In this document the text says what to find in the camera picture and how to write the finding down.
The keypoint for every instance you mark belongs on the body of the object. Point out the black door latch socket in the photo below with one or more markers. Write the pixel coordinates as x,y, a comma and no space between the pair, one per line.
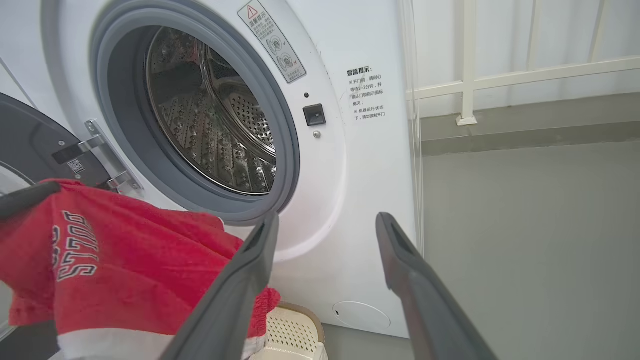
314,115

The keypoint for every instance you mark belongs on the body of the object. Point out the grey warning sticker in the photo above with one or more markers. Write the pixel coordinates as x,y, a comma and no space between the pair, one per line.
272,42

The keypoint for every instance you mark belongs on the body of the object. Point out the grey rubber door gasket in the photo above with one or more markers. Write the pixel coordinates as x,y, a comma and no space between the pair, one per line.
120,125

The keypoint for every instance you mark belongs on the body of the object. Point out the steel perforated washer drum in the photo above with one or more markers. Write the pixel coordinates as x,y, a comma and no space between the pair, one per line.
210,125

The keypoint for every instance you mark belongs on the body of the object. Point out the chrome door hinge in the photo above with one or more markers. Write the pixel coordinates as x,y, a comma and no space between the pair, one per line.
107,150

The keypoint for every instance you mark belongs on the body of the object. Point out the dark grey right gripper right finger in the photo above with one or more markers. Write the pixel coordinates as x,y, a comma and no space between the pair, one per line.
430,310

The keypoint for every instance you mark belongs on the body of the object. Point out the dark round glass washer door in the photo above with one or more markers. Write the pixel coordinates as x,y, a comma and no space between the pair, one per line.
30,135

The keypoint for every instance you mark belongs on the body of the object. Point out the grey concrete railing ledge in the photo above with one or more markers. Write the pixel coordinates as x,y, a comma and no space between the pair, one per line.
530,130

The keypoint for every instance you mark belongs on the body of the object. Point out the round white filter cover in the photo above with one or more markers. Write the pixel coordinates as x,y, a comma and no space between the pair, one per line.
361,315

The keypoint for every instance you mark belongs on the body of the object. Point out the cream perforated laundry basket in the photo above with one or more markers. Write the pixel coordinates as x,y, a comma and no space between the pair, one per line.
292,330

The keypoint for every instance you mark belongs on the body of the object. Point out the white metal railing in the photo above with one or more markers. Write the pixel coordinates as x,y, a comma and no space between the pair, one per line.
468,60

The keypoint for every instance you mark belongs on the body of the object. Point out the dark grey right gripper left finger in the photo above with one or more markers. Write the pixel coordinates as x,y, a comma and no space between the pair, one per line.
235,295

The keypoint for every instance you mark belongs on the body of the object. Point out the red garment with white trim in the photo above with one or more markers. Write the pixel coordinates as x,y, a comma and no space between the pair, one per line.
140,260

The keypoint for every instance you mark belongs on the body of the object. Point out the white washing machine body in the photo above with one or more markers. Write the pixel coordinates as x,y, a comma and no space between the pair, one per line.
360,200

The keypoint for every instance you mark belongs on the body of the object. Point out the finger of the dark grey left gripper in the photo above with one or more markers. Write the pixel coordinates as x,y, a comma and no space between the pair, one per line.
30,197

